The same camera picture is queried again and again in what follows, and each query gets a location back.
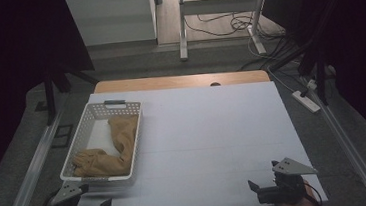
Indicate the white perforated plastic basket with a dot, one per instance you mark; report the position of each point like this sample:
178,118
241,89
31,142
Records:
83,138

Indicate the wooden table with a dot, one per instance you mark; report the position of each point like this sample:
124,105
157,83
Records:
169,82

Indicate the white table cover board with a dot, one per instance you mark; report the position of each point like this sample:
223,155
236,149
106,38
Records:
224,139

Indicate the white power strip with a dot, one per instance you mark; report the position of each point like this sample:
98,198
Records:
305,101

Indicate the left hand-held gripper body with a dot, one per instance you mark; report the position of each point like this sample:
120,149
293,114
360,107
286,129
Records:
65,193

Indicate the white desk frame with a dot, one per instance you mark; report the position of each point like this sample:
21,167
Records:
219,5

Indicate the tan garment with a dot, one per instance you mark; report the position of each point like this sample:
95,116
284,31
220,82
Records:
121,145

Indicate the black floor plate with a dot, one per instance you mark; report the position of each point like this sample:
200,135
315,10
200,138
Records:
62,136

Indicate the black metal stand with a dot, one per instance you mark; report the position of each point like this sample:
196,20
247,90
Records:
49,94
318,67

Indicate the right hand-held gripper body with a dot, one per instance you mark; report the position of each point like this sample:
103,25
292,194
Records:
292,167

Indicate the aluminium rail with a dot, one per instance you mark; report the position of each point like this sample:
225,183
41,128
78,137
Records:
348,145
30,176

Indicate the white cabinet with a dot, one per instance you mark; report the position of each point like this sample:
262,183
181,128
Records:
113,18

